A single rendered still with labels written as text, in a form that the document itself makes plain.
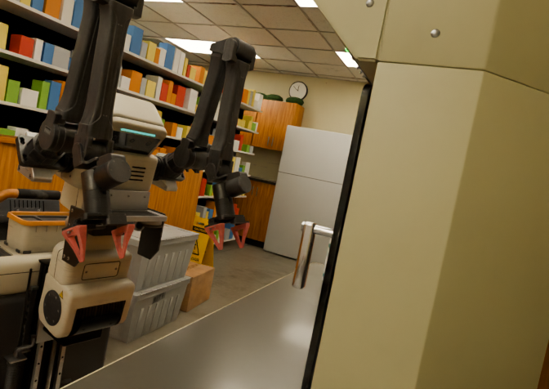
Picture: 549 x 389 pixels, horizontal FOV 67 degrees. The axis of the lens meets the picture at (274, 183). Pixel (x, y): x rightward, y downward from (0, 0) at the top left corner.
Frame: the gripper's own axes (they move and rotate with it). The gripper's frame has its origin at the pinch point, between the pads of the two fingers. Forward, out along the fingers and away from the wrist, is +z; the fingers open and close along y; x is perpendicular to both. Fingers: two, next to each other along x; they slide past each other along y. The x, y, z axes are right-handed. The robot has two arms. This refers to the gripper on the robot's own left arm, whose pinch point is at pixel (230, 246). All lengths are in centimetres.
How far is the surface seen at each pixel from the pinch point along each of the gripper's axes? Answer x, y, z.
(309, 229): -58, -50, 6
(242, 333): -28.5, -33.6, 20.9
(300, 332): -33.8, -21.7, 23.5
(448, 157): -76, -51, 3
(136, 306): 140, 65, 13
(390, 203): -70, -52, 6
